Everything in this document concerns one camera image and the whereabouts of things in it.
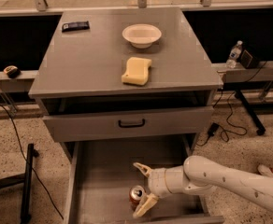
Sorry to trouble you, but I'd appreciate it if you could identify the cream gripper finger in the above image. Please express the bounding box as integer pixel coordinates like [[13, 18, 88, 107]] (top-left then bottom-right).
[[133, 193, 159, 218], [133, 162, 151, 177]]

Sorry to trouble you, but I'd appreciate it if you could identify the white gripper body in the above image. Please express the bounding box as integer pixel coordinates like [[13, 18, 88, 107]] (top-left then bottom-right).
[[148, 166, 188, 198]]

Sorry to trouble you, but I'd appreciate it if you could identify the red coke can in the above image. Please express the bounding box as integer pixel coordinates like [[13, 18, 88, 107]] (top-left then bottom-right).
[[129, 185, 146, 211]]

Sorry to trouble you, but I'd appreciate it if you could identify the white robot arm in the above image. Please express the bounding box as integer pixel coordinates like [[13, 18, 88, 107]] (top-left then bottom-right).
[[133, 155, 273, 218]]

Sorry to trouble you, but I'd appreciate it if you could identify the open grey middle drawer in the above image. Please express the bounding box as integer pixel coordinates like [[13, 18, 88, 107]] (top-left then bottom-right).
[[64, 134, 224, 224]]

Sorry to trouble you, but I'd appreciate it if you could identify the closed grey top drawer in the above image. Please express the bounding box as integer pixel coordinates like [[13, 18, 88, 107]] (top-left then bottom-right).
[[43, 106, 213, 143]]

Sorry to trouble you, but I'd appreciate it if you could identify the grey drawer cabinet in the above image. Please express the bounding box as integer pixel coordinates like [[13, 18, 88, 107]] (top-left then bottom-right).
[[29, 7, 223, 156]]

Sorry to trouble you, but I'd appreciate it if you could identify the black power adapter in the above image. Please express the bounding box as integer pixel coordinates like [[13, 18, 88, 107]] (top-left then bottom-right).
[[208, 123, 219, 137]]

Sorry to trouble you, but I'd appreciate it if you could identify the yellow sponge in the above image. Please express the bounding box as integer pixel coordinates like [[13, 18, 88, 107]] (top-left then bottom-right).
[[122, 57, 152, 86]]

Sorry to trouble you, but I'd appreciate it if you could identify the black stand leg left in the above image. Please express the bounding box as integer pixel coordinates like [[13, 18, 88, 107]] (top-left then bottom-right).
[[0, 144, 38, 224]]

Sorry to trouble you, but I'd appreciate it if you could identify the white bowl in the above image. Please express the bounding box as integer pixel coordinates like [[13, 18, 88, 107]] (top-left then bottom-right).
[[122, 24, 162, 49]]

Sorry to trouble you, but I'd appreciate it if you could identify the small black box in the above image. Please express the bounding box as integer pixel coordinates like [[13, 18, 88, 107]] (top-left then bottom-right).
[[240, 49, 260, 69]]

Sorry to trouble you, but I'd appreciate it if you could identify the clear water bottle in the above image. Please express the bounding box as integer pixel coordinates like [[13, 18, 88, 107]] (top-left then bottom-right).
[[226, 40, 243, 68]]

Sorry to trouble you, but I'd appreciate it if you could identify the dark snack bar packet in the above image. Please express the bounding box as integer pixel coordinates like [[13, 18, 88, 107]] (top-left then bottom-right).
[[62, 21, 90, 33]]

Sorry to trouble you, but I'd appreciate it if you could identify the yellow black tape measure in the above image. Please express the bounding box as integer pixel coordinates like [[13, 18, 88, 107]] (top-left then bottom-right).
[[4, 65, 21, 78]]

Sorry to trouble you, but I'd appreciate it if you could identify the black drawer handle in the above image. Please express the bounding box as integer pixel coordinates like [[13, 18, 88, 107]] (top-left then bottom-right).
[[118, 119, 146, 129]]

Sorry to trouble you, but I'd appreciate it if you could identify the black floor cable right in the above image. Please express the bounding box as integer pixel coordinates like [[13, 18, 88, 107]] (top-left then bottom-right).
[[195, 59, 268, 147]]

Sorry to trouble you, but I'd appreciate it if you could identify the black floor cable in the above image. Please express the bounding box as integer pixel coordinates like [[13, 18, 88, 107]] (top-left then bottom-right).
[[0, 100, 65, 220], [195, 59, 268, 147]]

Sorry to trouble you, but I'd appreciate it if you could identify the black floor cable left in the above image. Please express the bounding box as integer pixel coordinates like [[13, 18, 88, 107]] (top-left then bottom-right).
[[0, 100, 65, 220]]

